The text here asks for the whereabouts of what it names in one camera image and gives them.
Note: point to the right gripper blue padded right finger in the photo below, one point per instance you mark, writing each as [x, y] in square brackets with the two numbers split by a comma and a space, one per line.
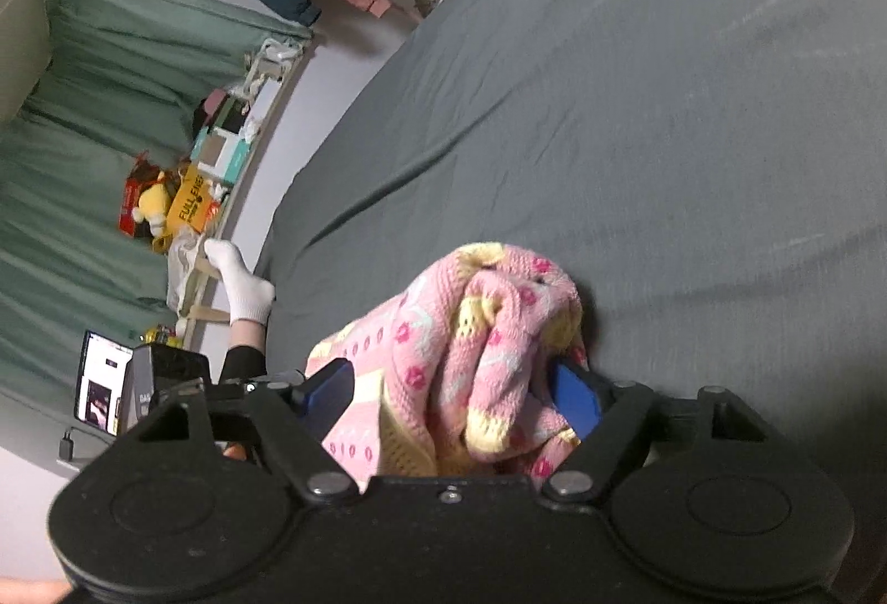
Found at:
[610, 421]

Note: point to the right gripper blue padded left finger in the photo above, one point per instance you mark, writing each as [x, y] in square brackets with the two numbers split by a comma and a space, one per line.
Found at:
[291, 423]

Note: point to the pink striped knit sweater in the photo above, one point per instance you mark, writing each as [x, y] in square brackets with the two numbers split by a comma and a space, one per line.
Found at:
[451, 375]

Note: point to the white glove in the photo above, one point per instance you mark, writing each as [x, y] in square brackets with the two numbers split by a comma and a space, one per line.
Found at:
[250, 298]

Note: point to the yellow lid jar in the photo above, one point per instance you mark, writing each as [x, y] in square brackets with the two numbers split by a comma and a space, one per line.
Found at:
[162, 335]

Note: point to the beige canvas tote bag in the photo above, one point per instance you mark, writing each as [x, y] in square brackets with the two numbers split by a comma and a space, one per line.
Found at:
[188, 272]

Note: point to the laptop with lit screen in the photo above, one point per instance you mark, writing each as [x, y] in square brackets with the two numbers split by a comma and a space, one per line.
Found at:
[100, 380]

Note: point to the yellow full energy bag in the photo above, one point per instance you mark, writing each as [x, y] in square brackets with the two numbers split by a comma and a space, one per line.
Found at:
[192, 204]

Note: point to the yellow plush toy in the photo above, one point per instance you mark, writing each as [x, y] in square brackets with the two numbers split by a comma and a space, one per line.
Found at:
[152, 208]

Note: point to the teal white box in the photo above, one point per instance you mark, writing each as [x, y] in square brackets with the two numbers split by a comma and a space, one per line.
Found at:
[220, 155]

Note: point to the red snack package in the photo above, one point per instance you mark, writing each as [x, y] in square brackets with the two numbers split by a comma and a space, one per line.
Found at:
[142, 176]

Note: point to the grey bed sheet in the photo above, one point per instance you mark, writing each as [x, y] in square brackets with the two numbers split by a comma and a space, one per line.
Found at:
[711, 174]

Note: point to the green curtain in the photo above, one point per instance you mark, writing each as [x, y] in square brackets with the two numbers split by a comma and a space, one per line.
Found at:
[122, 81]

